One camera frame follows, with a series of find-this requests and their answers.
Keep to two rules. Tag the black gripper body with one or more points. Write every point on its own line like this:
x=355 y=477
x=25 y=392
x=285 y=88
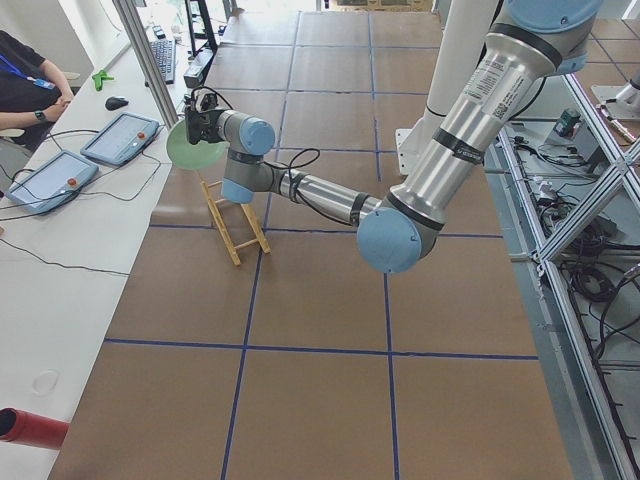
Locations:
x=206 y=127

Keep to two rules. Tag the light green ceramic plate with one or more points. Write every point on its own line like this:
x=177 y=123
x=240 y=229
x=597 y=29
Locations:
x=186 y=156

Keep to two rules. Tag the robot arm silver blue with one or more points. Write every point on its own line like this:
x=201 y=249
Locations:
x=497 y=50

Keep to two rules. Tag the wooden dish rack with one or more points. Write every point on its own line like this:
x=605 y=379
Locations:
x=237 y=224

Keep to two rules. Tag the black power box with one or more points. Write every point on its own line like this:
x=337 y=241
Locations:
x=198 y=68

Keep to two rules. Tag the far teach pendant tablet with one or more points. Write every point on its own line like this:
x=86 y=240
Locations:
x=121 y=140

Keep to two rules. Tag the teach pendant tablet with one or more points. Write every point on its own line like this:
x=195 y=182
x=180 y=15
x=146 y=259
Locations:
x=121 y=140
x=56 y=182

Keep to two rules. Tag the black keyboard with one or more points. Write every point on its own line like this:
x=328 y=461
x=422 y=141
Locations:
x=164 y=52

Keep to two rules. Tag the black computer mouse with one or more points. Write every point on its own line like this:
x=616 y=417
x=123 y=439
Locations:
x=115 y=102

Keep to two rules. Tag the green plastic tool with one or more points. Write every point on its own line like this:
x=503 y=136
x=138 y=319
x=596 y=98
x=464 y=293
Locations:
x=99 y=78

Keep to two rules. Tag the near teach pendant tablet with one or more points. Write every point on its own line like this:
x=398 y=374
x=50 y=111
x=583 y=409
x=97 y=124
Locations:
x=56 y=182

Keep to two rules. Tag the seated person black shirt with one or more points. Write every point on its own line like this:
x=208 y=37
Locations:
x=34 y=92

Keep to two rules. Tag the white side desk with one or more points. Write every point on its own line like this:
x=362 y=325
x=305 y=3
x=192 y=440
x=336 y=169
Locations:
x=62 y=275

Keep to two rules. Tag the red cylinder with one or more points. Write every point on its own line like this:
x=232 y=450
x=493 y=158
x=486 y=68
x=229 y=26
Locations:
x=26 y=428

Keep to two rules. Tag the aluminium frame post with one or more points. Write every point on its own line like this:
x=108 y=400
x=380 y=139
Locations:
x=137 y=35

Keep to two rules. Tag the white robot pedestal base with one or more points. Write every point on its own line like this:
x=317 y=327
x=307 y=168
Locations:
x=466 y=26

